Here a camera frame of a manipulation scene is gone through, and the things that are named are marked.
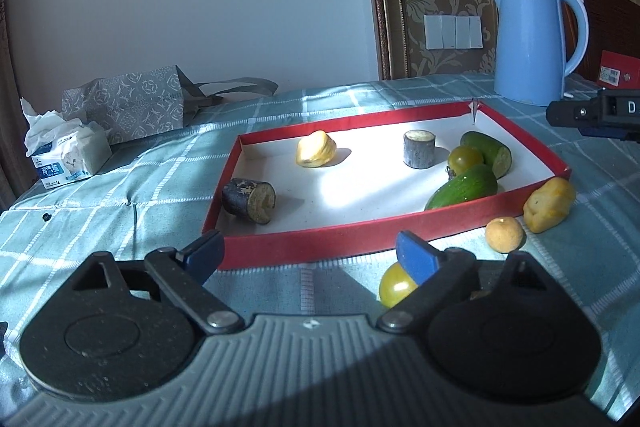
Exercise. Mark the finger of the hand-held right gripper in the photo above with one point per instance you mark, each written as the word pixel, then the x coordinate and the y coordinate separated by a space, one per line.
pixel 570 113

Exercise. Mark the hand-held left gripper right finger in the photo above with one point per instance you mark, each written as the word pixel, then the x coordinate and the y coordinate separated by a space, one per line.
pixel 416 258

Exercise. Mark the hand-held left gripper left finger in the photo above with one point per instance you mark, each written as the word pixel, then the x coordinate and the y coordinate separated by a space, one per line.
pixel 206 253

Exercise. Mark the yellow-green tomato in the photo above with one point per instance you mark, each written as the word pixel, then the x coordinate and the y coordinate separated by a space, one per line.
pixel 392 289

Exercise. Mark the red cardboard tray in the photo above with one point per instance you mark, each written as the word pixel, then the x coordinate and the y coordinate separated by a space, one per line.
pixel 365 192

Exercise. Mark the long green cucumber piece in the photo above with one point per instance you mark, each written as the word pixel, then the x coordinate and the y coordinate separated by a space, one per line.
pixel 465 187

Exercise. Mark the short green cucumber piece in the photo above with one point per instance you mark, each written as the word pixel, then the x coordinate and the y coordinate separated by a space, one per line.
pixel 487 149

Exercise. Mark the green tomato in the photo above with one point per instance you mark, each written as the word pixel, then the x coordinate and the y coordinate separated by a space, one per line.
pixel 464 159

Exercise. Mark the yellow jackfruit piece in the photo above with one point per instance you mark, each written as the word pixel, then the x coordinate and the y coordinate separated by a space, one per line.
pixel 549 204
pixel 316 149

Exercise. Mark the red box with label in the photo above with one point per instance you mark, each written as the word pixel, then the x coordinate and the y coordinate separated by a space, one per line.
pixel 620 69

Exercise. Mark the blue electric kettle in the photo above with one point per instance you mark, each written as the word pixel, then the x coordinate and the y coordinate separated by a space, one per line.
pixel 530 47

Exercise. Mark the small orange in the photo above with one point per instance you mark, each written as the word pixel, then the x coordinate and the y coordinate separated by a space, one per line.
pixel 505 234

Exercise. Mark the brown wooden chair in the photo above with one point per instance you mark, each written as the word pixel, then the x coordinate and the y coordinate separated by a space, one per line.
pixel 605 22

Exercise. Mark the grey patterned gift bag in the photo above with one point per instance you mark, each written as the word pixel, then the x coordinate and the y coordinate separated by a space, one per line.
pixel 135 99

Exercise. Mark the tissue pack with cat print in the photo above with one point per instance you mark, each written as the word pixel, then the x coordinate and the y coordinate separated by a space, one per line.
pixel 70 152

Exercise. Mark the brown patterned curtain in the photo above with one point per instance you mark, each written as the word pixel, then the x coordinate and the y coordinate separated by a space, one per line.
pixel 9 82

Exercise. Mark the white wall switch panel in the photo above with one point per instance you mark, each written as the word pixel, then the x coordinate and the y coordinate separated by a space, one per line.
pixel 454 32

